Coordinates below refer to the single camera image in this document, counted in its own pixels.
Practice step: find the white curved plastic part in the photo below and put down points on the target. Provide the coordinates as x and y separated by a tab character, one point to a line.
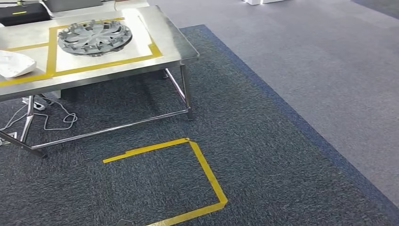
15	64

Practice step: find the steel workbench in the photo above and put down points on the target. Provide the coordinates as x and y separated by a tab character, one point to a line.
174	40

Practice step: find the yellow floor marking tape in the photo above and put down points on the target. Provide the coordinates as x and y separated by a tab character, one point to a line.
209	174

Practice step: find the white lit display block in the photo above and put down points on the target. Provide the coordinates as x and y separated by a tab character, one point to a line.
265	2

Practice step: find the grey wheel hubcap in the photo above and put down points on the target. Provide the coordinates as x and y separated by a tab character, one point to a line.
93	37

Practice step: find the white power strip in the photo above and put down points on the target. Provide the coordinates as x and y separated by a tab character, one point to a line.
37	106

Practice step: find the grey laptop box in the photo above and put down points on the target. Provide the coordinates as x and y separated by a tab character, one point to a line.
71	4

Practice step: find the small yellow tape rectangle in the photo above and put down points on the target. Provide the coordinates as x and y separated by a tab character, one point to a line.
28	46

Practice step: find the black carry case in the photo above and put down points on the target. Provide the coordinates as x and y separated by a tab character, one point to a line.
21	17

